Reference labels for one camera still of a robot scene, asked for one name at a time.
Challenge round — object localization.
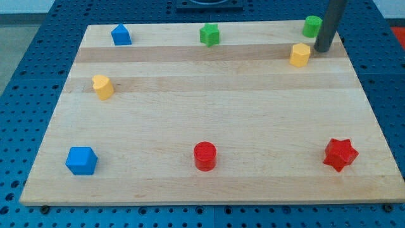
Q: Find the wooden board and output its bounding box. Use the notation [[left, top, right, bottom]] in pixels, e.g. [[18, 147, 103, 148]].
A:
[[20, 21, 404, 206]]

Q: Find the red star block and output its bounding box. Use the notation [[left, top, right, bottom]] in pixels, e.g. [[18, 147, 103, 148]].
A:
[[323, 138, 359, 172]]

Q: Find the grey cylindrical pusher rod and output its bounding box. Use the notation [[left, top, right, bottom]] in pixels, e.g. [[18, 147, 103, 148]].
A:
[[314, 0, 348, 53]]

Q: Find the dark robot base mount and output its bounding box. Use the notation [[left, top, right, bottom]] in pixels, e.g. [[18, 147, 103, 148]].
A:
[[175, 0, 244, 11]]

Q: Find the yellow hexagon block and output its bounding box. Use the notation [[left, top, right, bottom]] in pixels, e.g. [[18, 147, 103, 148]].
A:
[[289, 43, 311, 67]]

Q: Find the blue triangular block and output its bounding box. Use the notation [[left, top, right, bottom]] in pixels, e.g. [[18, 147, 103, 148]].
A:
[[111, 24, 132, 46]]

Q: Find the red cylinder block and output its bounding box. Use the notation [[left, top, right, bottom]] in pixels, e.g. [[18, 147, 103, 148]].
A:
[[194, 141, 217, 172]]

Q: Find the yellow heart block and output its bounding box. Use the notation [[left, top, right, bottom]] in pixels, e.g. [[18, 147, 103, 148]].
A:
[[92, 75, 115, 101]]

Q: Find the green cylinder block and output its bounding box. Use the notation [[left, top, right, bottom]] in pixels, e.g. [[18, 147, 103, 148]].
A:
[[302, 15, 323, 38]]

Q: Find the green star block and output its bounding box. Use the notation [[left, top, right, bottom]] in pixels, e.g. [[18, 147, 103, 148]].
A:
[[199, 23, 220, 47]]

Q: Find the blue cube block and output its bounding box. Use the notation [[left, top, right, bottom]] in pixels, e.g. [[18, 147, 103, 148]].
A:
[[65, 146, 98, 175]]

